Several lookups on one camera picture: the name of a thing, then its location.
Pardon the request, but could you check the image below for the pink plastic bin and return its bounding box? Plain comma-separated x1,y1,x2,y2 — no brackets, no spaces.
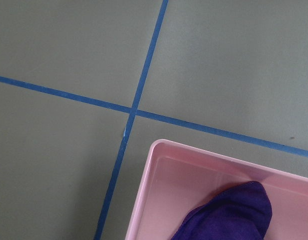
126,138,308,240

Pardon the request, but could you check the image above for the purple microfiber cloth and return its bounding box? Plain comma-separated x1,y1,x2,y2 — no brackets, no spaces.
172,181,272,240

